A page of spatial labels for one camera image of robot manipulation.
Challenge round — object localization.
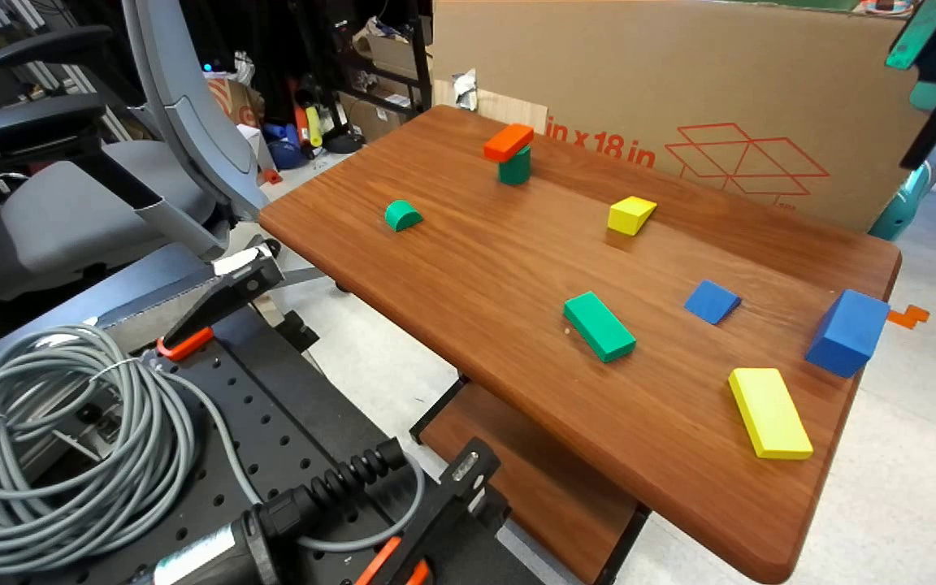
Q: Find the orange floor tape marker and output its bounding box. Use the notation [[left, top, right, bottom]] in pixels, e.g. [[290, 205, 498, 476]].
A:
[[888, 305, 928, 329]]

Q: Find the green half-round block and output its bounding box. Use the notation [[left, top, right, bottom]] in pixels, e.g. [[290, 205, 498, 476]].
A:
[[382, 199, 422, 232]]

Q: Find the blue bag on floor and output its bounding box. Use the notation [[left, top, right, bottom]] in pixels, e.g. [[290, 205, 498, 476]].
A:
[[262, 124, 309, 168]]

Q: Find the teal robot part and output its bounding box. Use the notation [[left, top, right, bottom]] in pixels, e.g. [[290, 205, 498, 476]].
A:
[[870, 0, 936, 242]]

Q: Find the black power plug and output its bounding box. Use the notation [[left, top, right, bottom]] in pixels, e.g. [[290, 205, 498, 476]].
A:
[[236, 439, 406, 585]]

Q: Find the large cardboard box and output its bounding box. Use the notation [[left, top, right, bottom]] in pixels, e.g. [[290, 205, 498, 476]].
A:
[[431, 0, 923, 232]]

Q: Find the small yellow block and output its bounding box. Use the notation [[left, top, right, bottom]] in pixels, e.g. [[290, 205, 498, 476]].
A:
[[607, 196, 656, 236]]

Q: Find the black clamp orange trigger front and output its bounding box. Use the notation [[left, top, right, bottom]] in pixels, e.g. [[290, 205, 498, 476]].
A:
[[354, 439, 507, 585]]

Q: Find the lower wooden shelf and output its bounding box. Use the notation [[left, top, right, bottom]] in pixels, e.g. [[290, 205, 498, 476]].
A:
[[412, 377, 650, 585]]

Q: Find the grey office chair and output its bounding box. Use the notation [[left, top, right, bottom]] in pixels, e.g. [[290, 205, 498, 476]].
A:
[[0, 0, 266, 302]]

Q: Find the long green block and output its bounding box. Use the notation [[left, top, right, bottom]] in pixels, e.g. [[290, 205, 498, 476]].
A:
[[563, 294, 636, 364]]

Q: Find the long yellow block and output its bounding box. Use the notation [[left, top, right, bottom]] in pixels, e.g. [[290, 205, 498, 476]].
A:
[[727, 366, 814, 461]]

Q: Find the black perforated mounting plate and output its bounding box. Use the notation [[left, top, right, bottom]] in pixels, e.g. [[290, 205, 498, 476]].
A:
[[11, 313, 543, 585]]

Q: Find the black clamp orange trigger rear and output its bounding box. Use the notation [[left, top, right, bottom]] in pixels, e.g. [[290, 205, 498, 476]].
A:
[[157, 243, 282, 364]]

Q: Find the green block under orange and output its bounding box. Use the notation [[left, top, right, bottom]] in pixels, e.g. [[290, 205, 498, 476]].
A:
[[498, 145, 533, 185]]

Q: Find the black clamp orange trigger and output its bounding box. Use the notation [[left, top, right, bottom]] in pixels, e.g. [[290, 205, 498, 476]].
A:
[[157, 243, 282, 364], [354, 439, 507, 585]]

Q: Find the coiled grey cable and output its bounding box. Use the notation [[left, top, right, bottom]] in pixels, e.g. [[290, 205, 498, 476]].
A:
[[0, 326, 429, 580]]

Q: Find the large blue block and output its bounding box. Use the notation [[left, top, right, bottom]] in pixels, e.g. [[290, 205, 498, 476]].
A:
[[806, 288, 890, 377]]

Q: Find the flat blue square block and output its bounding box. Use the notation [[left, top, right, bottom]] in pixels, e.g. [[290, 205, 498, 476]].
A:
[[685, 280, 741, 326]]

